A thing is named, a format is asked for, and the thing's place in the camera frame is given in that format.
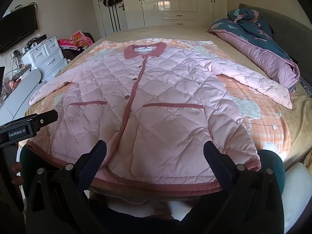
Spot white door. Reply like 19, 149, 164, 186
91, 0, 128, 37

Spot pink clothes pile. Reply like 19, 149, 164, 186
58, 30, 93, 50

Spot white wardrobe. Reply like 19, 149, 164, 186
127, 0, 228, 29

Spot purple and teal comforter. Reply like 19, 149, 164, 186
207, 8, 300, 93

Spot white drawer chest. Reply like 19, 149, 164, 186
21, 36, 68, 83

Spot bed with tan sheet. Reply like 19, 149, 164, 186
24, 24, 312, 173

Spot dark clothes pile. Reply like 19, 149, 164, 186
61, 47, 84, 62

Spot grey headboard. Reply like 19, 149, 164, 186
239, 4, 312, 78

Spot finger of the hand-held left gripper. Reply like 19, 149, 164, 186
36, 110, 59, 129

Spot person's dark teal pants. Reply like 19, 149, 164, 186
19, 146, 286, 234

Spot pink quilted jacket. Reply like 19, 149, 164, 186
29, 42, 293, 197

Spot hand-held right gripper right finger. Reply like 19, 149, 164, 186
203, 141, 284, 234

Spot black wall television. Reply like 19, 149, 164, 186
0, 4, 39, 53

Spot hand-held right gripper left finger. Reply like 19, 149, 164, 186
26, 140, 115, 234

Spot orange blanket with white pattern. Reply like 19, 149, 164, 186
24, 38, 292, 166

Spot person's left hand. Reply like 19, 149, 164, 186
12, 162, 23, 184

